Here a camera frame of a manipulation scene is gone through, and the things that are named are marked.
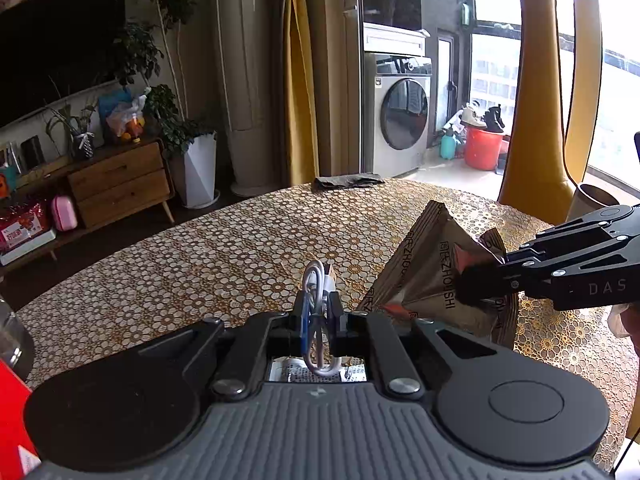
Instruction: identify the brown snack bag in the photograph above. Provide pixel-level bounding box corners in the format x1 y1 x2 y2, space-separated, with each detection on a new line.
357 200 518 349

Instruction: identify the red bucket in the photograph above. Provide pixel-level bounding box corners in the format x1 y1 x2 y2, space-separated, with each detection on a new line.
464 127 503 171

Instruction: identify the dark folded cloth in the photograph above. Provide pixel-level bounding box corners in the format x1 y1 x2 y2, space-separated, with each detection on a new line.
311 174 384 192

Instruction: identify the teal spray bottle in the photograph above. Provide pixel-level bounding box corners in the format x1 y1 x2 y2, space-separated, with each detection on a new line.
439 127 460 160

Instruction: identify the pink lunch case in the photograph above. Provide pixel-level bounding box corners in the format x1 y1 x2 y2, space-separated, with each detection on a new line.
51 195 78 232

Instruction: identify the yellow curtain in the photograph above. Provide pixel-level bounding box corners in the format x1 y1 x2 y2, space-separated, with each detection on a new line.
281 0 319 185

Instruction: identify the red white cardboard box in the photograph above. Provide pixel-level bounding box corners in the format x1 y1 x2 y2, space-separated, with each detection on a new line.
0 362 41 480

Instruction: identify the white washing machine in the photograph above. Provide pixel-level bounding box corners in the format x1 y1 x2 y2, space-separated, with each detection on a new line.
360 23 433 178

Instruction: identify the fruit plastic bag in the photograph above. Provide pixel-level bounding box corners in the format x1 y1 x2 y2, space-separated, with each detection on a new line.
106 87 151 144

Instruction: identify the small potted plant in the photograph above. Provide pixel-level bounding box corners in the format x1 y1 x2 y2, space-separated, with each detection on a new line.
44 90 98 162

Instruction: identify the white planter with plant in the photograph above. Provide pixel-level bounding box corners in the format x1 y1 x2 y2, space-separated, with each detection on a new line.
118 0 219 210

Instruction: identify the white floor air conditioner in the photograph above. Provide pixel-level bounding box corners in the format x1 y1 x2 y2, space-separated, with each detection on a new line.
215 0 278 197

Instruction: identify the black television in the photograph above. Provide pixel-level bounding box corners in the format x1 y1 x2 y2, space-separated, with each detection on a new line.
1 0 126 126

